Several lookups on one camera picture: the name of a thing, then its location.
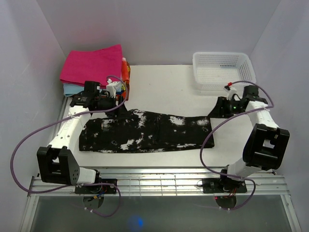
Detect folded pink cloth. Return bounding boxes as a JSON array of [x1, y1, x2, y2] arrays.
[[60, 44, 123, 87]]

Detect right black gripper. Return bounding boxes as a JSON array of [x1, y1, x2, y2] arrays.
[[206, 96, 244, 118]]

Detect folded orange patterned cloth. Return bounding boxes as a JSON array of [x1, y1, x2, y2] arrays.
[[116, 57, 131, 99]]

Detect white plastic basket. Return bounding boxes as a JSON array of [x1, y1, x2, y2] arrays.
[[192, 52, 256, 91]]

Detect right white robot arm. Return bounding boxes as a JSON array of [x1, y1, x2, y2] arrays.
[[202, 83, 290, 193]]

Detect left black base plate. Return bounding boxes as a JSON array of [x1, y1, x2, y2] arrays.
[[74, 177, 117, 195]]

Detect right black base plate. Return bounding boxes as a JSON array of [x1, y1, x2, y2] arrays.
[[202, 178, 247, 193]]

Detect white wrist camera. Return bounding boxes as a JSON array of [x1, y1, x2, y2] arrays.
[[106, 79, 123, 98], [224, 85, 237, 100]]

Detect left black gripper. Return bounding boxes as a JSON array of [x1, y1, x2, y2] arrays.
[[95, 94, 131, 119]]

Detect black white patterned trousers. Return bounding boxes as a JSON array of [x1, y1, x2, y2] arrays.
[[78, 109, 212, 153]]

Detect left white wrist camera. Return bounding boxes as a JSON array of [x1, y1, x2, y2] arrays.
[[106, 79, 123, 98]]

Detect folded light blue cloth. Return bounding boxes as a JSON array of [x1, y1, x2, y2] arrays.
[[63, 83, 84, 97]]

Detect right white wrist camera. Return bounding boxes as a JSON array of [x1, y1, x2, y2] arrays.
[[224, 85, 237, 100]]

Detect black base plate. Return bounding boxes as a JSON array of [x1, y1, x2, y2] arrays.
[[74, 177, 117, 195], [202, 178, 247, 193]]

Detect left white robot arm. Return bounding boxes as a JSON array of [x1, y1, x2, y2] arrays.
[[37, 76, 128, 193]]

